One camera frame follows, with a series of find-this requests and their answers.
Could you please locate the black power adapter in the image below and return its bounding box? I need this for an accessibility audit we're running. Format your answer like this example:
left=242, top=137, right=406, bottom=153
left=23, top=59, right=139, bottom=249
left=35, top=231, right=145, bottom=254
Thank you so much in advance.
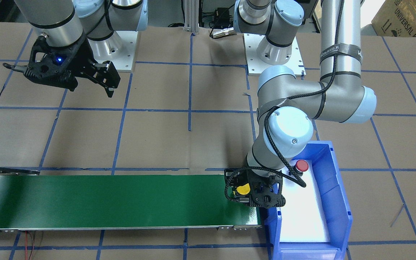
left=213, top=7, right=230, bottom=20

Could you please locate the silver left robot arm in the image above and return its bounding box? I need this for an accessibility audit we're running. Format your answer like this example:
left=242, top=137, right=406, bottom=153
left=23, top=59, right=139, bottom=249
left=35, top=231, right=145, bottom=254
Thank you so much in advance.
left=224, top=0, right=377, bottom=208

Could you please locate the green conveyor belt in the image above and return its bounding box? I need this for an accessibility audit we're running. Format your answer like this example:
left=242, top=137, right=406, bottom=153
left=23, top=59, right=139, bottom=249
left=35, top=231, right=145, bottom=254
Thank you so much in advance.
left=0, top=175, right=261, bottom=230

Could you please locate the white foam pad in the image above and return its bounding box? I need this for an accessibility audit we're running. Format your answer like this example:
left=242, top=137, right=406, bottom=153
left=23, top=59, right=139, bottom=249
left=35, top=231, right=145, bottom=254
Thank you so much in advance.
left=279, top=161, right=330, bottom=243

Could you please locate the blue plastic storage bin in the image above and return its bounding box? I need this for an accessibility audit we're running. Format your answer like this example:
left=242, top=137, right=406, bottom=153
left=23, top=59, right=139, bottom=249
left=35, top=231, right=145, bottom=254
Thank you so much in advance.
left=264, top=140, right=353, bottom=260

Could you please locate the yellow push button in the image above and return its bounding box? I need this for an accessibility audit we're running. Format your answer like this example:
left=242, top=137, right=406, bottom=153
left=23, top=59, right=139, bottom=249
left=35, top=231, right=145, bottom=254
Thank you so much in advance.
left=233, top=183, right=251, bottom=198

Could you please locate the red push button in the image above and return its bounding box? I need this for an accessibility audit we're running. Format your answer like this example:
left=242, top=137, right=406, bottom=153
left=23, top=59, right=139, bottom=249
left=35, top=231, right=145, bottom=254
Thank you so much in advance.
left=293, top=159, right=310, bottom=177

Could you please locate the cardboard box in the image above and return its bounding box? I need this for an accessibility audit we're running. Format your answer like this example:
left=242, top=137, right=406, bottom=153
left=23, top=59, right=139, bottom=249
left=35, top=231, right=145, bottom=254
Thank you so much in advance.
left=372, top=0, right=416, bottom=37

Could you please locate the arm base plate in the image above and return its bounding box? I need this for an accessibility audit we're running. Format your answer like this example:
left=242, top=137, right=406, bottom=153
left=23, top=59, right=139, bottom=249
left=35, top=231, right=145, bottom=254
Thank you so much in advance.
left=244, top=34, right=306, bottom=76
left=88, top=31, right=139, bottom=72

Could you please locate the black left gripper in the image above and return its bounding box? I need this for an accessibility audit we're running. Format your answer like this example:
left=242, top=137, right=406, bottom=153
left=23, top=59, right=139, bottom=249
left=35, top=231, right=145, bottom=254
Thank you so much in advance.
left=224, top=168, right=286, bottom=209

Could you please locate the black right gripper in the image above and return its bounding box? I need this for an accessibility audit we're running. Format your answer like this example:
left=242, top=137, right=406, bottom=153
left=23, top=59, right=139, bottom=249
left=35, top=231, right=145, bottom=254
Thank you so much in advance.
left=3, top=33, right=121, bottom=98

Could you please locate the silver metal connector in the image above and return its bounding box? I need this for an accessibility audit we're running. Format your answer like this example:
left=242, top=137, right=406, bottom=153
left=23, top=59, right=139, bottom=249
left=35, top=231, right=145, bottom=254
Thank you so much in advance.
left=210, top=27, right=237, bottom=39

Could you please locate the red wire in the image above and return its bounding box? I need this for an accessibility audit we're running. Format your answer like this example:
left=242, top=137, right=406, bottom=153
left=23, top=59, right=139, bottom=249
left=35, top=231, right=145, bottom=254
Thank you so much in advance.
left=23, top=231, right=36, bottom=260

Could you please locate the aluminium frame post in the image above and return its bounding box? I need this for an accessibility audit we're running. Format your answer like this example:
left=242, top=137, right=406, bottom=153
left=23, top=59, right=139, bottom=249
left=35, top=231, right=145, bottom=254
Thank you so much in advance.
left=183, top=0, right=200, bottom=34

